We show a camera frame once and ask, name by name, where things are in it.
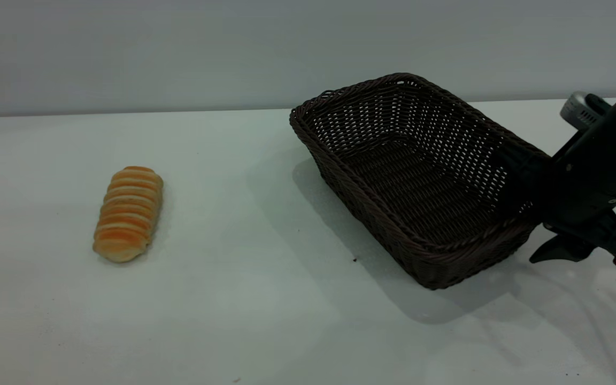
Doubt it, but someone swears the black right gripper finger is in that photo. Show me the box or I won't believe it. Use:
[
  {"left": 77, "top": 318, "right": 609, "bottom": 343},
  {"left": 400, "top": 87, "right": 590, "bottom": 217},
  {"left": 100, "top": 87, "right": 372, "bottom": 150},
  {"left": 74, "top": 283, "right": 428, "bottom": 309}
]
[
  {"left": 500, "top": 144, "right": 553, "bottom": 217},
  {"left": 530, "top": 210, "right": 616, "bottom": 270}
]

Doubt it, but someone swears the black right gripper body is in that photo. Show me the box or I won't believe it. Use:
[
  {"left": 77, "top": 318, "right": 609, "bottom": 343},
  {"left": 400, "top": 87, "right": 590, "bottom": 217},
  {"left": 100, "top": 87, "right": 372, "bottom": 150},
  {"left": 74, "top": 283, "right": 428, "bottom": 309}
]
[{"left": 541, "top": 80, "right": 616, "bottom": 226}]

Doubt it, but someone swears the dark brown woven basket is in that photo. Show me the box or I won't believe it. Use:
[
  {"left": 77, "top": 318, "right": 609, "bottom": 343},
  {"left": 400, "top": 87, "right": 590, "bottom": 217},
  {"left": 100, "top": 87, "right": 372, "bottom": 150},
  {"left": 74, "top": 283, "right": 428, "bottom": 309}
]
[{"left": 289, "top": 73, "right": 552, "bottom": 290}]

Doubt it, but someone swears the ridged golden bread roll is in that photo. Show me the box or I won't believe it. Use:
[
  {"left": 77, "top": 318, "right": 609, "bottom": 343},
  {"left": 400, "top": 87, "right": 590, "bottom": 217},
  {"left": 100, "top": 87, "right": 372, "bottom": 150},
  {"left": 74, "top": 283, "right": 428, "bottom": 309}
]
[{"left": 93, "top": 166, "right": 164, "bottom": 264}]

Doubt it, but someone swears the silver grey wrist camera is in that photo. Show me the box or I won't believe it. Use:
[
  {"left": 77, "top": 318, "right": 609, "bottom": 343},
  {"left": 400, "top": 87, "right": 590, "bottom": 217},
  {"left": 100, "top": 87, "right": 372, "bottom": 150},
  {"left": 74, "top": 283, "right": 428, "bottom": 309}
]
[{"left": 560, "top": 91, "right": 613, "bottom": 130}]

